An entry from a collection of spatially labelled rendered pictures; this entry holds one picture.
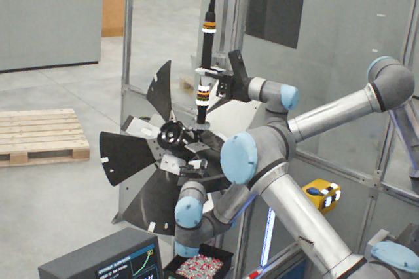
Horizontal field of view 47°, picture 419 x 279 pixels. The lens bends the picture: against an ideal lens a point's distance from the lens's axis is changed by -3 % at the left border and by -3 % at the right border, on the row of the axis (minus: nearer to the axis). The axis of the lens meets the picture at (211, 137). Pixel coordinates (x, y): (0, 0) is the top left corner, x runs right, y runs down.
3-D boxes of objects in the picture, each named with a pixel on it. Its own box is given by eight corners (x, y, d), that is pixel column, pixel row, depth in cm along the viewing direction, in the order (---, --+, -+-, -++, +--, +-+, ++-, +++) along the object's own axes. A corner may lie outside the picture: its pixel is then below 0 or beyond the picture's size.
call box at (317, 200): (313, 200, 199) (318, 177, 195) (335, 210, 193) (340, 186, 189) (292, 214, 187) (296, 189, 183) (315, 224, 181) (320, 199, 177)
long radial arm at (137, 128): (194, 148, 210) (180, 137, 201) (184, 164, 209) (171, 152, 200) (147, 128, 228) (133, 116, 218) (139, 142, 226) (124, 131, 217)
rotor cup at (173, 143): (164, 158, 195) (146, 144, 185) (182, 126, 198) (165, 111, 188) (191, 171, 187) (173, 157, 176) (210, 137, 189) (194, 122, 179)
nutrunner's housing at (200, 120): (195, 130, 181) (206, 1, 164) (205, 131, 181) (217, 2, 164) (193, 133, 178) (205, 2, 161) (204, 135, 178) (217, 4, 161)
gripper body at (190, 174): (181, 163, 163) (176, 179, 152) (207, 164, 162) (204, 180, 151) (182, 185, 165) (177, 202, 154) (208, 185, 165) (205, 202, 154)
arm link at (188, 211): (172, 229, 140) (174, 203, 137) (177, 210, 150) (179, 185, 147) (200, 232, 140) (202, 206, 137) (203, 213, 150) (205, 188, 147)
